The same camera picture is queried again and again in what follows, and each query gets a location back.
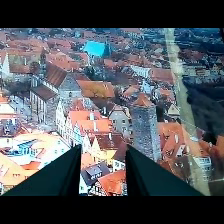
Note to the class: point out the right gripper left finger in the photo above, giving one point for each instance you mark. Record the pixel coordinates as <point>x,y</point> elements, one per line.
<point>61,176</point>

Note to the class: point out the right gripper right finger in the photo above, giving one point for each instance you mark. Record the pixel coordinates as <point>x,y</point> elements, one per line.
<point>146,176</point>

